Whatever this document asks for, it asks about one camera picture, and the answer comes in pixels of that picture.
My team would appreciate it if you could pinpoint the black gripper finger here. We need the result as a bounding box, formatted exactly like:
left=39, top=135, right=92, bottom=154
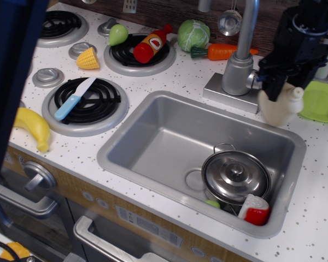
left=258, top=71, right=287, bottom=102

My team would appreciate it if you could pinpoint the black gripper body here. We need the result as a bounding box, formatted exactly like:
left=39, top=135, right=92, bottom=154
left=258, top=1, right=328, bottom=88

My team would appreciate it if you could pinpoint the cream detergent bottle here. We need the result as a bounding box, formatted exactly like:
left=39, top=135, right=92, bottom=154
left=258, top=82, right=304, bottom=127

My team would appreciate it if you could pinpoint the silver sink basin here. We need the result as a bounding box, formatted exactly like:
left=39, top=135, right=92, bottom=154
left=97, top=91, right=307, bottom=238

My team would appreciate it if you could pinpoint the silver faucet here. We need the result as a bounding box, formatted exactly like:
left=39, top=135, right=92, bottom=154
left=203, top=0, right=260, bottom=114

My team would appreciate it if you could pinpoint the green plastic plate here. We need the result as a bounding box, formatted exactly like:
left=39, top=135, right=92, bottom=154
left=299, top=81, right=328, bottom=123

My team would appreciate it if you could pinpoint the orange toy carrot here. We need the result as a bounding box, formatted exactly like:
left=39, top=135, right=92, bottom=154
left=190, top=43, right=260, bottom=61

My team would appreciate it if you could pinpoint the hanging silver ladle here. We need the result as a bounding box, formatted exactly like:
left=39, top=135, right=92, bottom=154
left=218, top=1, right=242, bottom=36

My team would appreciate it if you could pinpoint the green toy cabbage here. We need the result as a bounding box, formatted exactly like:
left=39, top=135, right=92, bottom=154
left=177, top=19, right=210, bottom=52

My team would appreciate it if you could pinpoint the steel pot with lid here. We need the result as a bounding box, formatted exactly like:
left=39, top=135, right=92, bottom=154
left=201, top=143, right=271, bottom=216

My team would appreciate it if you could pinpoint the red white cheese wedge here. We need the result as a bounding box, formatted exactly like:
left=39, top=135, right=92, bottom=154
left=238, top=194, right=270, bottom=226

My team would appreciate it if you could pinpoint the small green toy piece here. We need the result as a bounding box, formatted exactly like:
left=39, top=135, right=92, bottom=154
left=205, top=200, right=221, bottom=209

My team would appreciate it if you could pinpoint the red ketchup bottle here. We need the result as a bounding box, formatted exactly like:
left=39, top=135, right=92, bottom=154
left=133, top=24, right=173, bottom=64

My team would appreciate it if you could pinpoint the back right stove burner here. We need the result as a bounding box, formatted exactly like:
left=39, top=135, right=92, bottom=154
left=103, top=33, right=176, bottom=77

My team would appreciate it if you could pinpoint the stove burner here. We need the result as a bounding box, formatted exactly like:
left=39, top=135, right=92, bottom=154
left=37, top=10, right=89, bottom=48
left=42, top=78, right=129, bottom=137
left=103, top=33, right=176, bottom=77

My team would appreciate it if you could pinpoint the hanging silver spatula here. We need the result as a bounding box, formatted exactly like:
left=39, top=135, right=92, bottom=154
left=122, top=0, right=137, bottom=14

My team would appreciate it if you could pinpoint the green toy pear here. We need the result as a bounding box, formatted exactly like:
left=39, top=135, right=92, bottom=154
left=108, top=24, right=128, bottom=46

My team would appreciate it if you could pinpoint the front right stove burner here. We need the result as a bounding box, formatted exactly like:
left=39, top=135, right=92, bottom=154
left=42, top=78, right=129, bottom=137

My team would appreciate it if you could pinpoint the silver stove knob back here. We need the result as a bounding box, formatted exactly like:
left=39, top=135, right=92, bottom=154
left=97, top=18, right=118, bottom=37

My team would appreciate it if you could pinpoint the silver stove knob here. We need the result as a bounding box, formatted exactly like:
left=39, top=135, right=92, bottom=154
left=97, top=18, right=118, bottom=37
left=32, top=68, right=65, bottom=88
left=68, top=41, right=97, bottom=61

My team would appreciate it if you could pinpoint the yellow toy corn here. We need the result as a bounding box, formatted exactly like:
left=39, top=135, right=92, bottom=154
left=76, top=47, right=100, bottom=69

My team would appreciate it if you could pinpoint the silver stove knob upper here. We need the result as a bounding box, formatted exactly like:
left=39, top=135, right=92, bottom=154
left=68, top=41, right=97, bottom=61

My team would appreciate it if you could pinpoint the back left stove burner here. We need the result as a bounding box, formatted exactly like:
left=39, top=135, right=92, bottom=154
left=37, top=10, right=89, bottom=48

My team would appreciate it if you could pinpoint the silver stove knob middle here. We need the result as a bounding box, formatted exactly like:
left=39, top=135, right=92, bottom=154
left=32, top=68, right=65, bottom=88

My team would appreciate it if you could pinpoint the yellow toy banana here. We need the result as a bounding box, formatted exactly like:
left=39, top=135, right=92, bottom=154
left=13, top=107, right=50, bottom=152

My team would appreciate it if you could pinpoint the silver oven dial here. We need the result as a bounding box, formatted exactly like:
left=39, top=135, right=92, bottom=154
left=24, top=161, right=57, bottom=192

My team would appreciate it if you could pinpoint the yellow object bottom left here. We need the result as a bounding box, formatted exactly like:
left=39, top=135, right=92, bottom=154
left=0, top=241, right=31, bottom=260

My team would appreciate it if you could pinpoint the grey hanging utensil handle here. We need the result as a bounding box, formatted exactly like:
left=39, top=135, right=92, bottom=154
left=198, top=0, right=211, bottom=13

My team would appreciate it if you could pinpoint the blue handled toy knife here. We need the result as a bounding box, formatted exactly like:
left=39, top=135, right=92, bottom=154
left=54, top=76, right=97, bottom=121

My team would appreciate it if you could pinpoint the silver dishwasher handle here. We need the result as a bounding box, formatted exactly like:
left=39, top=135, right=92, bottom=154
left=73, top=215, right=170, bottom=262

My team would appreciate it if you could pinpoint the silver oven door handle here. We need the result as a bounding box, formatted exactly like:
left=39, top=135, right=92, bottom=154
left=0, top=184, right=58, bottom=219

